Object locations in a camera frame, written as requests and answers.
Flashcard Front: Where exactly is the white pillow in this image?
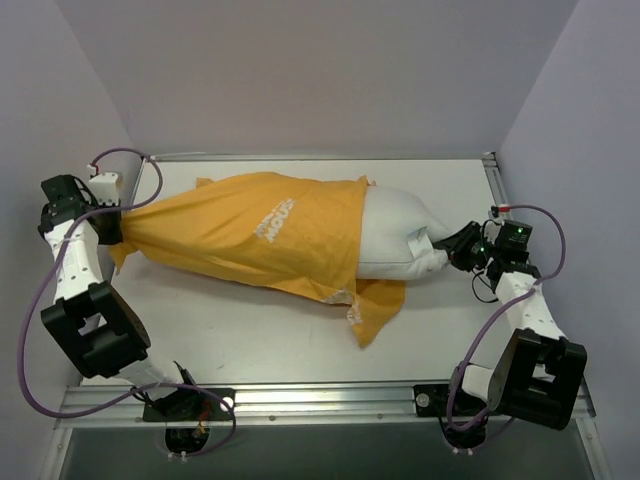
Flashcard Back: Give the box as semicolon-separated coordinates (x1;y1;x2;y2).
357;186;451;281

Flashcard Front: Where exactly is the orange Mickey Mouse pillowcase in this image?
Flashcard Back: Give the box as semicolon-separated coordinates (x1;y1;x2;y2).
109;172;406;347

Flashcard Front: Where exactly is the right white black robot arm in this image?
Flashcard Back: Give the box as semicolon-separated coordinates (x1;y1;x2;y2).
434;219;587;432

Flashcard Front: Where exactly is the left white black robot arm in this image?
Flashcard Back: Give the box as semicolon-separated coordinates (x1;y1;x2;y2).
38;172;202;419

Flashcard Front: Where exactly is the blue white pillow tag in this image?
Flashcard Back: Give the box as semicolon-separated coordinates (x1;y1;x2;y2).
407;227;433;259

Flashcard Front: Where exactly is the thin black cable loop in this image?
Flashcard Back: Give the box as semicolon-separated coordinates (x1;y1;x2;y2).
469;269;501;304

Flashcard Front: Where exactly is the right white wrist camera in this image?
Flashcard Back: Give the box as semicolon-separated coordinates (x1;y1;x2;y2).
488;204;511;224

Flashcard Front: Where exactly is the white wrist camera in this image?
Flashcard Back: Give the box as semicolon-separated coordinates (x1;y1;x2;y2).
488;204;511;224
88;171;123;207

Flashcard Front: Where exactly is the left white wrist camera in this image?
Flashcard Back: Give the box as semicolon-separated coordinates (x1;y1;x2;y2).
88;171;123;207

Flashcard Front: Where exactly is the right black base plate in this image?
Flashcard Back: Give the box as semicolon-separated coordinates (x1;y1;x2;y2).
413;383;486;418

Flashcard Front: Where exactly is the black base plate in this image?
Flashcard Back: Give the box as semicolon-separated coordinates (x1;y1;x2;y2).
142;388;236;423
413;383;486;418

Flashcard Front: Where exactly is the aluminium front rail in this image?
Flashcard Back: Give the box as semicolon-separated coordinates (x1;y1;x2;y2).
54;374;596;429

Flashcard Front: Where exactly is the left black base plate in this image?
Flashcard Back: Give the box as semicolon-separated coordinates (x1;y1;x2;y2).
142;388;236;423

